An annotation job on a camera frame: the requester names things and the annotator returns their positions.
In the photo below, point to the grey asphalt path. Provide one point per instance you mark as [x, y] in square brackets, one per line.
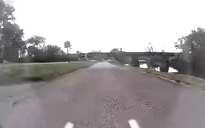
[106, 96]

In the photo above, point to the concrete bridge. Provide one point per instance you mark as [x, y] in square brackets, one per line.
[140, 57]

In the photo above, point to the round road sign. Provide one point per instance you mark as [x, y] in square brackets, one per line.
[67, 44]

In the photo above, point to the grass verge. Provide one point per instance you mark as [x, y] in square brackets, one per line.
[186, 79]
[40, 70]

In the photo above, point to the robot's own part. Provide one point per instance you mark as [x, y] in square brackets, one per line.
[68, 125]
[133, 123]

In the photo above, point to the grey side road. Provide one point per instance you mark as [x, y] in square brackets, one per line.
[10, 91]

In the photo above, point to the trees and bushes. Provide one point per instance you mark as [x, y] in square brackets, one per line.
[198, 53]

